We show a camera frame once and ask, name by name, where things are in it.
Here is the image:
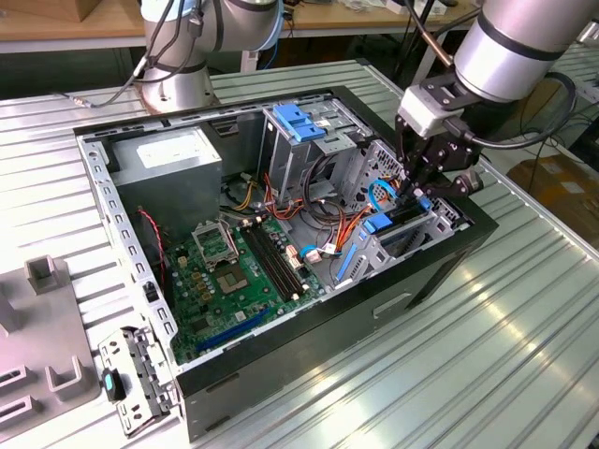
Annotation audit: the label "black open PC case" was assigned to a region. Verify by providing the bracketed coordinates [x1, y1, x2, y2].
[72, 85, 500, 443]

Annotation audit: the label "orange power wire with connector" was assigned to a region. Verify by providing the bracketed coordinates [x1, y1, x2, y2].
[327, 173, 404, 257]

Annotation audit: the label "black latch with blue tab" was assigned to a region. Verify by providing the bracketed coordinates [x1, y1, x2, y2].
[101, 367, 127, 403]

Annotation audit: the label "brown cardboard box on desk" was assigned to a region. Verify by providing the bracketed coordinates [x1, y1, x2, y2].
[69, 0, 102, 23]

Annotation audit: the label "metal socket cover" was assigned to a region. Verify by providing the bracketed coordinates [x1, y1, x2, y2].
[190, 222, 239, 271]

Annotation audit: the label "green motherboard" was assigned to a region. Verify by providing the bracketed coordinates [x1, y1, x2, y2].
[163, 217, 329, 366]

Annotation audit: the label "large brown cardboard box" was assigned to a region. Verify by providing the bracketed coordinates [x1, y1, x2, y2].
[507, 156, 599, 235]

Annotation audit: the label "blue plastic drive latch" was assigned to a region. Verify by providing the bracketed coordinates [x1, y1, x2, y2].
[272, 103, 329, 144]

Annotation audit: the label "long wooden desk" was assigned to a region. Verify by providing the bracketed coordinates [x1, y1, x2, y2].
[0, 0, 483, 90]

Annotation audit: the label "red black wire bundle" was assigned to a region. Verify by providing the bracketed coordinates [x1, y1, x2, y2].
[262, 171, 350, 231]

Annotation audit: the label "black case fan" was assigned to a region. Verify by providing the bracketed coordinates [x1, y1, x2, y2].
[135, 209, 169, 303]

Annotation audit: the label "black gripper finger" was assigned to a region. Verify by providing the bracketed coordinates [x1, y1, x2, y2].
[394, 114, 426, 203]
[415, 168, 485, 201]

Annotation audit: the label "yellow orange wire bundle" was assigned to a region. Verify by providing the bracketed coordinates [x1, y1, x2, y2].
[231, 181, 259, 212]

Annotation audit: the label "black RAM slot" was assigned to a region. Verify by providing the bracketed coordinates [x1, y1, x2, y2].
[255, 224, 303, 297]
[241, 226, 292, 301]
[248, 225, 298, 299]
[261, 223, 308, 295]

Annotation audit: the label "grey parts rack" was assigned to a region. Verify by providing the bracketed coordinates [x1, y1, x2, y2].
[0, 254, 103, 425]

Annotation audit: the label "short blue wire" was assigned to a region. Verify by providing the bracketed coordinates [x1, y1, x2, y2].
[298, 243, 339, 265]

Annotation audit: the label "blue expansion slot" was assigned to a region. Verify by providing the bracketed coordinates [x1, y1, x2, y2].
[195, 306, 271, 355]

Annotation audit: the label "hard disk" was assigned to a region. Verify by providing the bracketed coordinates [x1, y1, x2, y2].
[335, 196, 432, 282]

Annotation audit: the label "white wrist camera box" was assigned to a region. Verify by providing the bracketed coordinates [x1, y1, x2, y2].
[397, 85, 464, 138]

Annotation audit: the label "thick black camera cable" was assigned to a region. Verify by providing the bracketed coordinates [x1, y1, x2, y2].
[442, 69, 577, 152]

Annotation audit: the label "black cable with metal connector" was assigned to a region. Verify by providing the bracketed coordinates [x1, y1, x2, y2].
[55, 0, 221, 111]

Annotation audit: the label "grey metal drive cage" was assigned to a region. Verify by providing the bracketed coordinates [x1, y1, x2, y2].
[256, 95, 375, 207]

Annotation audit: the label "grey power supply unit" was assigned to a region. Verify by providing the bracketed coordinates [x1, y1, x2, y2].
[108, 126, 224, 239]

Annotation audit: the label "blue data wire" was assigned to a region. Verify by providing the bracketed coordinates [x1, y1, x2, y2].
[367, 180, 404, 214]

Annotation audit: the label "CPU socket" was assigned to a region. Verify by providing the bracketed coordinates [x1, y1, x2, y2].
[212, 262, 253, 297]

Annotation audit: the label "grey metal disk bay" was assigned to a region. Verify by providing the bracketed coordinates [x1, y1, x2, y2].
[327, 139, 472, 289]

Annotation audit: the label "grey metal slot bracket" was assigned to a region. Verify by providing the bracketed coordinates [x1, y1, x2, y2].
[96, 326, 182, 439]

